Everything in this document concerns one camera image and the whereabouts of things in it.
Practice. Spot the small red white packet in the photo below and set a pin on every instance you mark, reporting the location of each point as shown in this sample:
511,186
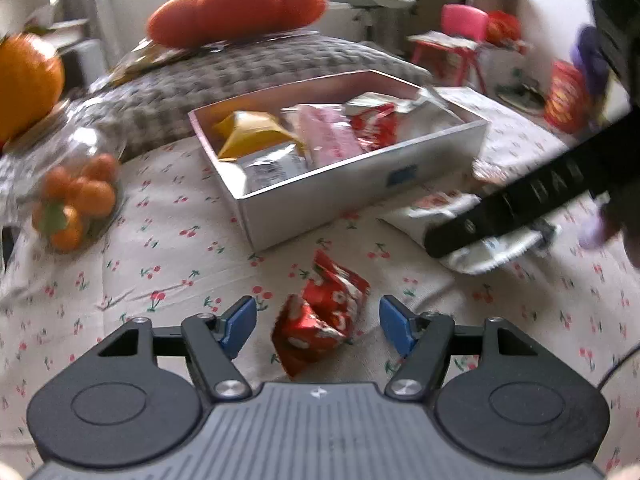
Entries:
490,170

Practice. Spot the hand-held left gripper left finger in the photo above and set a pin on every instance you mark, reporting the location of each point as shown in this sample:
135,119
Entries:
240,322

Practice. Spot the gold foil bag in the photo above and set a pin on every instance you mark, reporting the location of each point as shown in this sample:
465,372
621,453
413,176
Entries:
145,57

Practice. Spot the pink snack packet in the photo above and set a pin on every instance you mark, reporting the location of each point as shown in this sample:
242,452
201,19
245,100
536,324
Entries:
325,137

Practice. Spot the yellow snack packet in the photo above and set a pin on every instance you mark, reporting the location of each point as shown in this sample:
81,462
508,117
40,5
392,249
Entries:
250,132

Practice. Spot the silver cardboard box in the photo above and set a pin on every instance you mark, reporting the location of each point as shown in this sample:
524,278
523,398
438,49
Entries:
350,195

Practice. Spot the orange pumpkin plush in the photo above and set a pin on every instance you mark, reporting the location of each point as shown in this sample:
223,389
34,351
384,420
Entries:
235,10

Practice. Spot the grey office chair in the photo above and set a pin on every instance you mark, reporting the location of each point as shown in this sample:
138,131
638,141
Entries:
375,0

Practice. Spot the large orange fruit plush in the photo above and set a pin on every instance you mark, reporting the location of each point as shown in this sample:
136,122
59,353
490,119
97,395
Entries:
25,85

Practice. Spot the white packet black print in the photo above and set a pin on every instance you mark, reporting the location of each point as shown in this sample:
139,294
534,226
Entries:
270,172

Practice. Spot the white red print snack packet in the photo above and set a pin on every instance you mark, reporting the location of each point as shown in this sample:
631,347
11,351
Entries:
467,261

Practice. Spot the grey checked pillow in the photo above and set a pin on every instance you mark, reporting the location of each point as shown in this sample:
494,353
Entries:
200,80

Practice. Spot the paper sheet red print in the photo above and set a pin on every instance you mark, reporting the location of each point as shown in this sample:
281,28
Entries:
442,39

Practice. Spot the red patterned bag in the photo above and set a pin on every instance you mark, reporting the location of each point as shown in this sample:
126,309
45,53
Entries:
565,95

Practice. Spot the pink plastic chair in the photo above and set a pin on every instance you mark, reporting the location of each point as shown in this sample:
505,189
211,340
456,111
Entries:
462,17

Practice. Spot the red round decoration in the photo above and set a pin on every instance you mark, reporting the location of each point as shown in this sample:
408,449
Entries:
502,27

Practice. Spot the white folded paper sheets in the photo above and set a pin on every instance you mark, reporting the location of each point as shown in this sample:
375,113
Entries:
470,100

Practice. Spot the person's right hand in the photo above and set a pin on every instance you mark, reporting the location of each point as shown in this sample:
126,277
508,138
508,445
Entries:
597,230

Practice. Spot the cherry print tablecloth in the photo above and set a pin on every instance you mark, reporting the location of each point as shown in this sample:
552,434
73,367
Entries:
165,260

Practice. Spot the pile of small toy oranges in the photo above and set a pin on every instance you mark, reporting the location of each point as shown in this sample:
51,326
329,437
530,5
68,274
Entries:
92,195

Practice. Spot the purple plush toy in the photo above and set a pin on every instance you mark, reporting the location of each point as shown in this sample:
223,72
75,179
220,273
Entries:
590,55

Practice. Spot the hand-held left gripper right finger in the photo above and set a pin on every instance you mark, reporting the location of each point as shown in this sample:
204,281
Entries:
397,325

